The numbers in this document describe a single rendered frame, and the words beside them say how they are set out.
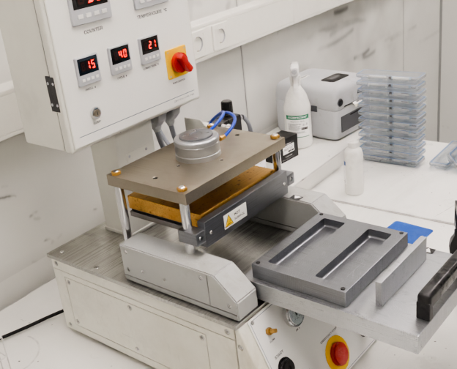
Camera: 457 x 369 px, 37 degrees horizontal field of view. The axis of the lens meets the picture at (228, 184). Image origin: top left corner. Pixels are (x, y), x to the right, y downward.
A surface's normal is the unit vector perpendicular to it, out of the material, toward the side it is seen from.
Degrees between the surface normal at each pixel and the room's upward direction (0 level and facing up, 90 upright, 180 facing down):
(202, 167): 0
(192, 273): 90
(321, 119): 90
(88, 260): 0
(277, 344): 65
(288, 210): 90
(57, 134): 90
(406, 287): 0
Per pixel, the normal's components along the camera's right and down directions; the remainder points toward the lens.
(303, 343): 0.66, -0.22
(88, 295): -0.62, 0.37
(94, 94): 0.78, 0.18
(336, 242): -0.11, -0.91
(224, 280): 0.43, -0.58
